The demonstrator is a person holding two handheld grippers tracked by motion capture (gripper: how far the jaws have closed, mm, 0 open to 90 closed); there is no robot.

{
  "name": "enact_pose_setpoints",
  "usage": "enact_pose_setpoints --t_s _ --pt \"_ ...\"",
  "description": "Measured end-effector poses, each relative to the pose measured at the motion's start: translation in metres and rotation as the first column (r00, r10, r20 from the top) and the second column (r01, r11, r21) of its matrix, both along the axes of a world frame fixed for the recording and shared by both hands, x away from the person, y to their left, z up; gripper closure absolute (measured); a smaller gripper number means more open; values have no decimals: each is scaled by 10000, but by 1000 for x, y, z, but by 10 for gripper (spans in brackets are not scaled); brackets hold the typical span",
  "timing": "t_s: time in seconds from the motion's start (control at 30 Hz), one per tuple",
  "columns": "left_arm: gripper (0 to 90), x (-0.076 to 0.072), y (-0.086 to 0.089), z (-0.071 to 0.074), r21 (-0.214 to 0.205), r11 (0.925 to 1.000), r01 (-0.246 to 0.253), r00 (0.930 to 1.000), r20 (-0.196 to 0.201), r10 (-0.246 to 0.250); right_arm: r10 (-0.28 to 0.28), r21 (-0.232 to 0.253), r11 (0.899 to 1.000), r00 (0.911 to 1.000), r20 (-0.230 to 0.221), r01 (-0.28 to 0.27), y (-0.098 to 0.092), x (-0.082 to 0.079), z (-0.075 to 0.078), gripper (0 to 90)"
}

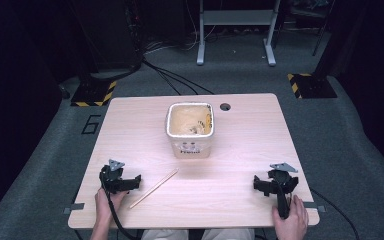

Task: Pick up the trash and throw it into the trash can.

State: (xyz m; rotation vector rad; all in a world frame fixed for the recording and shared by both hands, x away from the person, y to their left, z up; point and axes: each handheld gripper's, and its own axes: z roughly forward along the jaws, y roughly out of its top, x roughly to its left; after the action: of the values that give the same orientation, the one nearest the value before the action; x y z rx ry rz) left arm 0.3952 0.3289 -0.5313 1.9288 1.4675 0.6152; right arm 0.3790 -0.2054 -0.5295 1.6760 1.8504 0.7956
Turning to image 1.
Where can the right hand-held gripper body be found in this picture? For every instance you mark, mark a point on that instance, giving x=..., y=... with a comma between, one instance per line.
x=281, y=186

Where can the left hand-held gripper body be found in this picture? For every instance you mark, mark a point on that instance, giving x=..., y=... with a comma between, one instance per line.
x=113, y=178

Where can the person's left hand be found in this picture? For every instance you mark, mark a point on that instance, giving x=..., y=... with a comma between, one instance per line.
x=105, y=205

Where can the person's right hand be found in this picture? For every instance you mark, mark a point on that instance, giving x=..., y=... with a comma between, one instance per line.
x=293, y=221

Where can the wooden chopstick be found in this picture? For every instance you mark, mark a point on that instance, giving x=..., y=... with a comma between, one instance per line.
x=155, y=187

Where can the grey tape strip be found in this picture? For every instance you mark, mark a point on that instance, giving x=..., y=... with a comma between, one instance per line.
x=314, y=206
x=74, y=208

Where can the white instant noodle cup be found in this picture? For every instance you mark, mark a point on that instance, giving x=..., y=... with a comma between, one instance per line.
x=190, y=133

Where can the black stand pole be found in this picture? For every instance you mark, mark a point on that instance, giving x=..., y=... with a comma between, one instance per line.
x=326, y=40

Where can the black yellow striped base plate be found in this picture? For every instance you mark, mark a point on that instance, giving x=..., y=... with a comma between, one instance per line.
x=311, y=86
x=94, y=93

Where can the white metal desk frame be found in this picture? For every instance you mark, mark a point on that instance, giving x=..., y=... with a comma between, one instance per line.
x=235, y=20

